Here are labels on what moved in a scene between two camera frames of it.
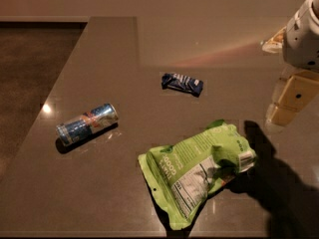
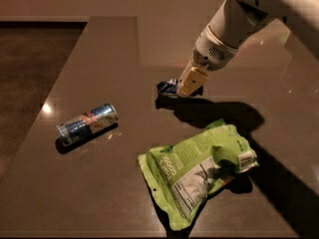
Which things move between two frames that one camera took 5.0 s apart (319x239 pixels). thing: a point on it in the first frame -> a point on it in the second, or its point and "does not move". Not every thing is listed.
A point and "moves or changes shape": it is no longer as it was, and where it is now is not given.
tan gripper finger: [276, 43] -> [187, 69]
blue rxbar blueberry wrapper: [187, 85] moves or changes shape
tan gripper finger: [298, 91] -> [191, 82]
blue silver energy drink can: [71, 130] does not move
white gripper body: [301, 45] -> [209, 53]
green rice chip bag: [181, 175] does not move
